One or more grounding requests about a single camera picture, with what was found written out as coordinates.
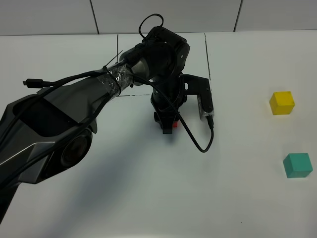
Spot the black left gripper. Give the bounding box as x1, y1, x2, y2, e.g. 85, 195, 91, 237
150, 73, 187, 135

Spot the yellow block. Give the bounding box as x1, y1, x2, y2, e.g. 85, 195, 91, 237
269, 91, 295, 116

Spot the green block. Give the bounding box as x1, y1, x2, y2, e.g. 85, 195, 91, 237
283, 153, 313, 179

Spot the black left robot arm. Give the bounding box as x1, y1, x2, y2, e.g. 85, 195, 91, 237
0, 26, 190, 216

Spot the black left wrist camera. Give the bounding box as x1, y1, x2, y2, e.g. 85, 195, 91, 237
183, 74, 214, 119

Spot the black left camera cable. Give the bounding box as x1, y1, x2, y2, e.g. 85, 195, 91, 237
133, 74, 214, 153

